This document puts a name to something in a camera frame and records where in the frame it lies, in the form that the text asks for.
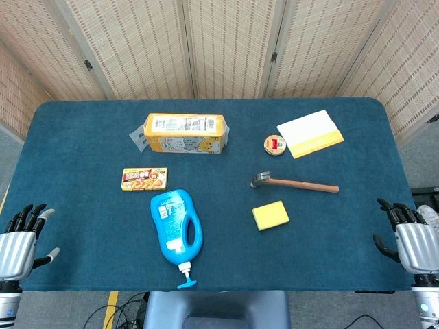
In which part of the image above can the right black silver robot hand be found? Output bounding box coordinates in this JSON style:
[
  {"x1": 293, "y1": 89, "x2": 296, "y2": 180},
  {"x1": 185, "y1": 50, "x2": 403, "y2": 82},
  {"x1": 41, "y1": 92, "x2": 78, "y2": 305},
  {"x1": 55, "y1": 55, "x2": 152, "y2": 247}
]
[{"x1": 372, "y1": 197, "x2": 439, "y2": 276}]

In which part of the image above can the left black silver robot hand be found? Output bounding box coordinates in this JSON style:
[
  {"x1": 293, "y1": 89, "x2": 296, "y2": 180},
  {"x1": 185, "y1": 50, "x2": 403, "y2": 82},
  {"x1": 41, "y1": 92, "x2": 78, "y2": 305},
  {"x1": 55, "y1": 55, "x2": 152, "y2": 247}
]
[{"x1": 0, "y1": 204, "x2": 61, "y2": 282}]

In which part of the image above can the wooden handle claw hammer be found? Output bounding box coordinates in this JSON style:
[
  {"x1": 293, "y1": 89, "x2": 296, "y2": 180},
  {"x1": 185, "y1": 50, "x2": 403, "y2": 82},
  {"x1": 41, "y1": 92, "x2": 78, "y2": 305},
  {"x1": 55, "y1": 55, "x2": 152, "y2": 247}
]
[{"x1": 250, "y1": 171, "x2": 340, "y2": 194}]

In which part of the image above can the yellow sponge block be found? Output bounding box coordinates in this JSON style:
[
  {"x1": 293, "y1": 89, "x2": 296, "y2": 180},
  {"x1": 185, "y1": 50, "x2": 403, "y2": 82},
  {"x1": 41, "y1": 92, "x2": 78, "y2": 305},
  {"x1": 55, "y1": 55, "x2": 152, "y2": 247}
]
[{"x1": 252, "y1": 200, "x2": 290, "y2": 232}]

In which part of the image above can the black box on floor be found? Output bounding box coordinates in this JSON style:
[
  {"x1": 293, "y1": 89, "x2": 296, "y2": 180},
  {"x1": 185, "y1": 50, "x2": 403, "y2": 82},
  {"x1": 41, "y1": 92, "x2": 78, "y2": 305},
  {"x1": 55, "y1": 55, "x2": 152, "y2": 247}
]
[{"x1": 410, "y1": 186, "x2": 439, "y2": 207}]

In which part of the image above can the yellow floor tape strip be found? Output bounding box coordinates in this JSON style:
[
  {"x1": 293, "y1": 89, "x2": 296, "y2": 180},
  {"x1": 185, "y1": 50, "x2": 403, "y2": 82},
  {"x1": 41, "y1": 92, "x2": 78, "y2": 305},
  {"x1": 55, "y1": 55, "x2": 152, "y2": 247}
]
[
  {"x1": 0, "y1": 184, "x2": 10, "y2": 215},
  {"x1": 102, "y1": 291, "x2": 119, "y2": 329}
]

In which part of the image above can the blue table cloth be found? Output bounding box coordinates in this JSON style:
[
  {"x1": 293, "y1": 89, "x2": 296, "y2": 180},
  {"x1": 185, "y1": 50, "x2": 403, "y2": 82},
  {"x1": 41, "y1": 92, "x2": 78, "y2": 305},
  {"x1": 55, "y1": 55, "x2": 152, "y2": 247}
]
[{"x1": 0, "y1": 97, "x2": 418, "y2": 293}]

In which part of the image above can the yellow red curry box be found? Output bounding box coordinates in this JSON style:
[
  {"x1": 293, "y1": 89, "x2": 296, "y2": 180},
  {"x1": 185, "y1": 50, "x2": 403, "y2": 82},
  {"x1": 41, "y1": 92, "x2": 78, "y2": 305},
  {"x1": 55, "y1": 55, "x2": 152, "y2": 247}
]
[{"x1": 120, "y1": 167, "x2": 169, "y2": 191}]

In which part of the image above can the white yellow flat pad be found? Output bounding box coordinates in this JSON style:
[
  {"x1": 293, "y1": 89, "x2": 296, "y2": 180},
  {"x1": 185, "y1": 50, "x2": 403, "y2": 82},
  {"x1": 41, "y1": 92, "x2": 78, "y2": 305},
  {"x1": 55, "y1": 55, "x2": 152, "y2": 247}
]
[{"x1": 276, "y1": 109, "x2": 345, "y2": 160}]

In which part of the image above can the blue pump detergent bottle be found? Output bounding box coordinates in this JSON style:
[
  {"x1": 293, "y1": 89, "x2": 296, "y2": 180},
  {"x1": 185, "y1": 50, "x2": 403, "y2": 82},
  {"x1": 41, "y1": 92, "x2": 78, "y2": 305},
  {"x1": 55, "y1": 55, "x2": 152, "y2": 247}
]
[{"x1": 150, "y1": 188, "x2": 204, "y2": 290}]

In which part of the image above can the round red label tin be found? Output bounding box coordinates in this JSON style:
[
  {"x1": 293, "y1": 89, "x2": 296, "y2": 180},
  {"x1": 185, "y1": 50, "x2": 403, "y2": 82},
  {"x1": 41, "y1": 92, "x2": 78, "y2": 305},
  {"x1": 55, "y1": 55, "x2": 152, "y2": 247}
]
[{"x1": 263, "y1": 134, "x2": 287, "y2": 157}]

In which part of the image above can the yellow cat tissue pack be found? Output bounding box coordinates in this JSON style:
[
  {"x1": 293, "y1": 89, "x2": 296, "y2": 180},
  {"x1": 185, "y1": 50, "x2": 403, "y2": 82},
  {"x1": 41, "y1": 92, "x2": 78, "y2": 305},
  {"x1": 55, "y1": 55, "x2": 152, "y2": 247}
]
[{"x1": 129, "y1": 112, "x2": 230, "y2": 155}]

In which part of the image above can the woven folding screen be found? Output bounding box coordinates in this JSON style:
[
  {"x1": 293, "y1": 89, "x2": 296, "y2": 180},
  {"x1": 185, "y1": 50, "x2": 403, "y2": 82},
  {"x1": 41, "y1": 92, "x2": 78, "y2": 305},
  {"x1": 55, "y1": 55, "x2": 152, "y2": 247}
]
[{"x1": 0, "y1": 0, "x2": 439, "y2": 141}]

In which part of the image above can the black floor cable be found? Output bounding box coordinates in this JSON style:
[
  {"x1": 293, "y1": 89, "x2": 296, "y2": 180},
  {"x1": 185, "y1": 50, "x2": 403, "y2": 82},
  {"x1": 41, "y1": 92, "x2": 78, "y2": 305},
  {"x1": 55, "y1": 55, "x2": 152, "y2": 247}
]
[
  {"x1": 82, "y1": 291, "x2": 149, "y2": 329},
  {"x1": 342, "y1": 314, "x2": 380, "y2": 329}
]

